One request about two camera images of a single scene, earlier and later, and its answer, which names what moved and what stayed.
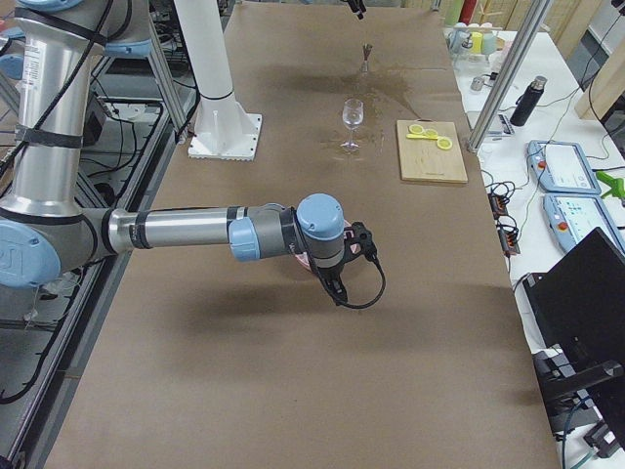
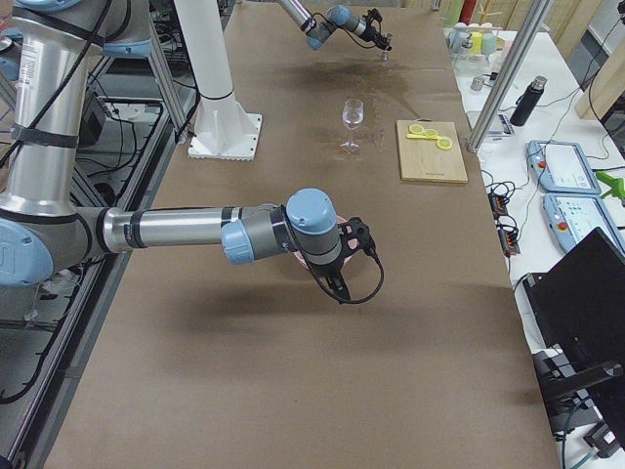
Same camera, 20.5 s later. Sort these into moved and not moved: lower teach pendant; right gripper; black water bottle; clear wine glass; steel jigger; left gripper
Moved: steel jigger; left gripper
Not moved: black water bottle; clear wine glass; right gripper; lower teach pendant
